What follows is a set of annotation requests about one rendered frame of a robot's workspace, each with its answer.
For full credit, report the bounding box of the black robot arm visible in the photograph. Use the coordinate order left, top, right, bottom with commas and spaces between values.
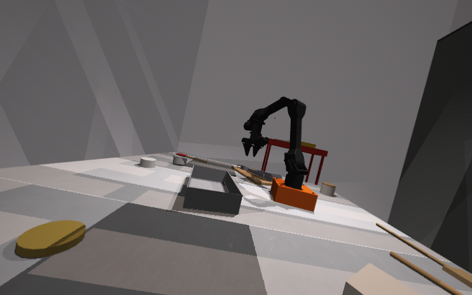
244, 97, 309, 190

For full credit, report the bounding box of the grey cylinder with brown top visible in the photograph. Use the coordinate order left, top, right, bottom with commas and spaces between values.
320, 182, 336, 196

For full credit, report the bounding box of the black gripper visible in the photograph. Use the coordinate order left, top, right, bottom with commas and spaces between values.
242, 130, 264, 157

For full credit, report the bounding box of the grey short cylinder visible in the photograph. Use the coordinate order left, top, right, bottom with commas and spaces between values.
139, 157, 156, 168

